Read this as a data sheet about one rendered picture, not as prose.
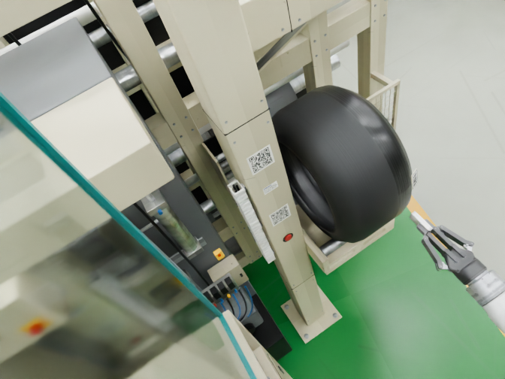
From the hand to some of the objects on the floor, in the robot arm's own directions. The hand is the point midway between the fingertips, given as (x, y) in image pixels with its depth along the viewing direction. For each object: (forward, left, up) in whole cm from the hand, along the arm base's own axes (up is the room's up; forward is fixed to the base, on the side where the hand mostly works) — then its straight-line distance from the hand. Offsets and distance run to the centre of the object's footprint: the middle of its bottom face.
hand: (420, 222), depth 107 cm
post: (+40, +27, -122) cm, 131 cm away
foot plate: (+40, +27, -122) cm, 131 cm away
